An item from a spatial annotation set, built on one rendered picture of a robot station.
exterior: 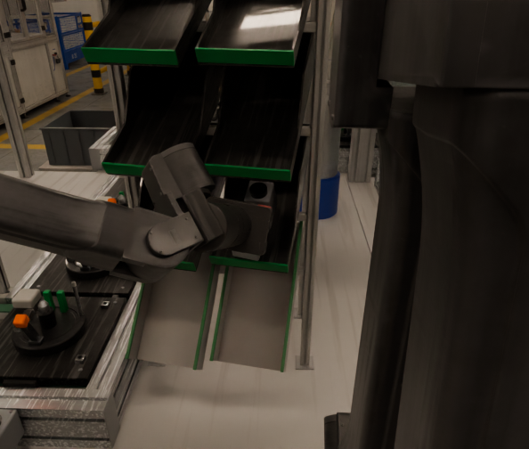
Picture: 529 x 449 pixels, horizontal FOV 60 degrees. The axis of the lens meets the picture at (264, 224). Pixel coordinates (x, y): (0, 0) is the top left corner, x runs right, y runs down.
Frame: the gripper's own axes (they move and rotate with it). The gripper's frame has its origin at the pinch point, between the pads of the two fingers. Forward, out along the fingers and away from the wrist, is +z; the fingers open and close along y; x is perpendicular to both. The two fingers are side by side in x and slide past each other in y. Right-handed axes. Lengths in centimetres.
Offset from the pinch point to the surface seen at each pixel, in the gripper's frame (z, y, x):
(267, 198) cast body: 6.1, -0.9, -4.4
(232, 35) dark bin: -5.7, 5.4, -26.2
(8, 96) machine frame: 84, 127, -26
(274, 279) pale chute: 16.8, -2.4, 10.5
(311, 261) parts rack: 19.4, -8.4, 6.1
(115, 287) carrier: 28, 37, 22
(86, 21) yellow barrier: 531, 435, -214
